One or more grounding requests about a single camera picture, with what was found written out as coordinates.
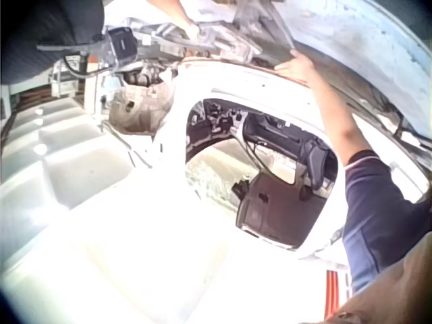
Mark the person's left hand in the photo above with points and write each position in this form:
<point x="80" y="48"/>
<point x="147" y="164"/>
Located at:
<point x="301" y="69"/>

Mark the grey raised car hood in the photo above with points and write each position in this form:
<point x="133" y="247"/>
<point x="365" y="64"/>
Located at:
<point x="357" y="44"/>

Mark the white car body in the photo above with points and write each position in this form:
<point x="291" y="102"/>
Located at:
<point x="270" y="88"/>

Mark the black car dashboard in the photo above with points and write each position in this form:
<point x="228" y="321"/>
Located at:
<point x="270" y="131"/>

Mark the grey engine bay parts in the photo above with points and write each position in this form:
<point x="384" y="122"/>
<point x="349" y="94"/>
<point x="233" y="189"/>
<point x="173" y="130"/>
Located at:
<point x="222" y="40"/>

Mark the brown car seat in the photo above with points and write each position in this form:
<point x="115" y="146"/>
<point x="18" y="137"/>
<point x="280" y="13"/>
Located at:
<point x="280" y="209"/>

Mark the brown wheel arch liner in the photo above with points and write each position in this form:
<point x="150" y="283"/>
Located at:
<point x="141" y="108"/>

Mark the black engine bay box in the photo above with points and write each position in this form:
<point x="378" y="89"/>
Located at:
<point x="122" y="44"/>

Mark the orange ribbed post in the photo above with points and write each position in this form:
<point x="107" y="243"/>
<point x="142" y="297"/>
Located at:
<point x="334" y="293"/>

